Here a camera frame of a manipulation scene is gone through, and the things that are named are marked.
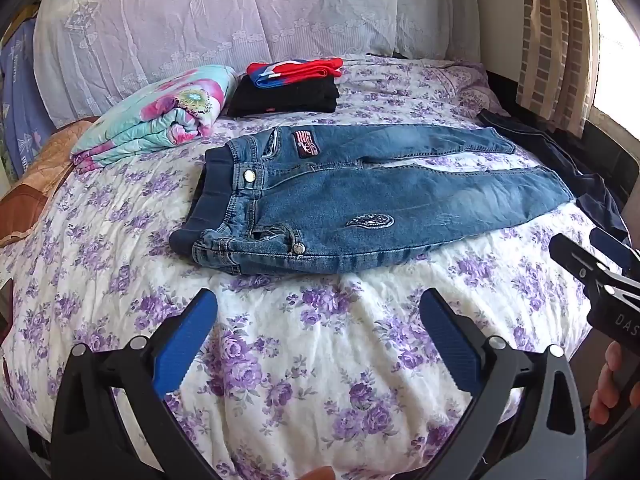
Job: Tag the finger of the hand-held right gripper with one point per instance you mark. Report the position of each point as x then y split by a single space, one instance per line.
612 250
575 260

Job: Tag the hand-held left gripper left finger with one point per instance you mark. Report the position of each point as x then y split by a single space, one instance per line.
192 332

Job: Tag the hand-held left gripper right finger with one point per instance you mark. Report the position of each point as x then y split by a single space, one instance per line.
447 335

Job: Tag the blue denim pants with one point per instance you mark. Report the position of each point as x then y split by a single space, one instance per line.
350 195

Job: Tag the person's right hand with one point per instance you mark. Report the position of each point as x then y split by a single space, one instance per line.
617 380

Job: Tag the dark navy garment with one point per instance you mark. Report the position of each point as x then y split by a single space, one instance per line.
565 160

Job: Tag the purple floral bed sheet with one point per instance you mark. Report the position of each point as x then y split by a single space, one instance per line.
310 340

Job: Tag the bright window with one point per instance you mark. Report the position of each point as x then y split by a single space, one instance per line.
617 50

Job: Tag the beige checked curtain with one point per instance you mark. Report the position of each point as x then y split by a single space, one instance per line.
555 45

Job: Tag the orange brown blanket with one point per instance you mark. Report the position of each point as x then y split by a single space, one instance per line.
45 170

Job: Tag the folded floral quilt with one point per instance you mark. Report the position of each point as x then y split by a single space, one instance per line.
150 115

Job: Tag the folded black garment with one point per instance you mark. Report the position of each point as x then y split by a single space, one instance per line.
285 97

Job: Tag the folded red and blue garment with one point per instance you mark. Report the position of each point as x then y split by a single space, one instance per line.
295 71

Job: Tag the blue patterned cloth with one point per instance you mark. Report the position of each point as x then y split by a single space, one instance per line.
22 105

